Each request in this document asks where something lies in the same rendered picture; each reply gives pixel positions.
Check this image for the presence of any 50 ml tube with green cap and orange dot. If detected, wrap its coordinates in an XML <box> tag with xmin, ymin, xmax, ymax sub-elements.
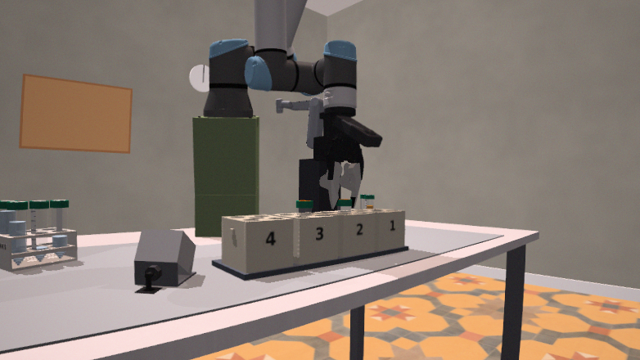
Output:
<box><xmin>296</xmin><ymin>200</ymin><xmax>313</xmax><ymax>216</ymax></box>

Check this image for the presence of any beige bucket adapter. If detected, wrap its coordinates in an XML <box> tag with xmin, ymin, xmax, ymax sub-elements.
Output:
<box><xmin>272</xmin><ymin>213</ymin><xmax>338</xmax><ymax>265</ymax></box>
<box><xmin>222</xmin><ymin>214</ymin><xmax>294</xmax><ymax>273</ymax></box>
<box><xmin>314</xmin><ymin>211</ymin><xmax>375</xmax><ymax>258</ymax></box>
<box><xmin>351</xmin><ymin>209</ymin><xmax>405</xmax><ymax>251</ymax></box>

